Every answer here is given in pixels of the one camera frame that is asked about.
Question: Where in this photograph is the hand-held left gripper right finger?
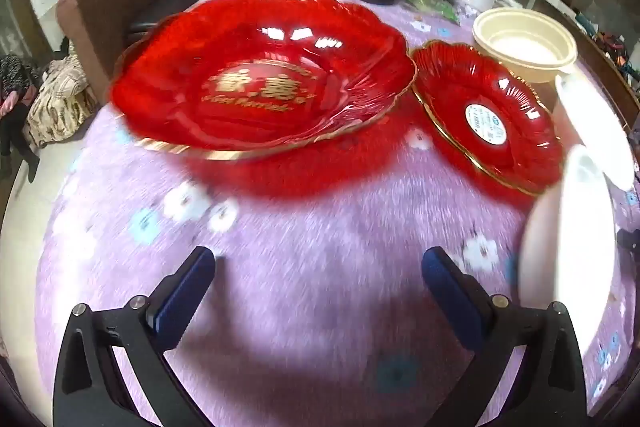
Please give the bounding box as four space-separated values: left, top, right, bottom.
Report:
421 246 588 427

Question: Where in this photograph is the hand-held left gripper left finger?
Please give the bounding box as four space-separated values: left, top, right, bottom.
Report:
52 246 217 427

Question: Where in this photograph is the white foam bowl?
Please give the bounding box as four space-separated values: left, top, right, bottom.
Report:
517 144 617 315
554 72 636 192

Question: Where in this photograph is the small red plate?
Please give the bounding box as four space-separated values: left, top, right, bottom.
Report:
409 39 568 198

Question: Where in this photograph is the large red plate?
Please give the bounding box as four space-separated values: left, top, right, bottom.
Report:
109 0 419 162

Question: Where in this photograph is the beige plastic bowl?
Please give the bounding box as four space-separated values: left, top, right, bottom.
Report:
472 7 579 84

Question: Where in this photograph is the purple floral tablecloth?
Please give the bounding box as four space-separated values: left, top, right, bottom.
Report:
35 0 640 427

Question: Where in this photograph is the patterned blanket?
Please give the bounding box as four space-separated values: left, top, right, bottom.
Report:
25 42 98 148

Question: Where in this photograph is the wooden sideboard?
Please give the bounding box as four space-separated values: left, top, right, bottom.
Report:
537 0 640 128

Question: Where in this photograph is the brown armchair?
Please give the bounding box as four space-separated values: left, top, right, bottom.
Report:
55 0 188 108

